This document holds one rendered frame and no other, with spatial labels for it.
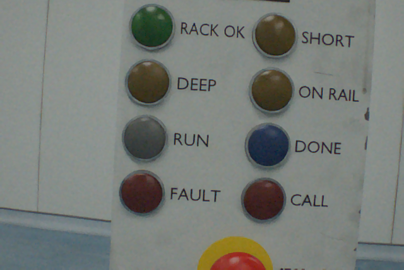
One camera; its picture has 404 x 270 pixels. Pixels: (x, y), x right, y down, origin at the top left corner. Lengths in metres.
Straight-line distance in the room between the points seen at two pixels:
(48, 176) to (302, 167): 3.92
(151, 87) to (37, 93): 3.90
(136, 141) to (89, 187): 3.81
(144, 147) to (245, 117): 0.07
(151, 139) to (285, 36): 0.11
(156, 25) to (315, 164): 0.14
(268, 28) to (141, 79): 0.09
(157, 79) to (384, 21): 3.67
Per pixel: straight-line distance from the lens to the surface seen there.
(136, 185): 0.41
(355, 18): 0.43
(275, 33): 0.41
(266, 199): 0.41
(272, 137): 0.41
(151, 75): 0.40
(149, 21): 0.41
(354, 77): 0.43
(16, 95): 4.36
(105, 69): 4.14
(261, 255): 0.43
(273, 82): 0.41
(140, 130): 0.41
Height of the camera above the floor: 1.00
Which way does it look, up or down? 3 degrees down
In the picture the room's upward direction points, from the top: 4 degrees clockwise
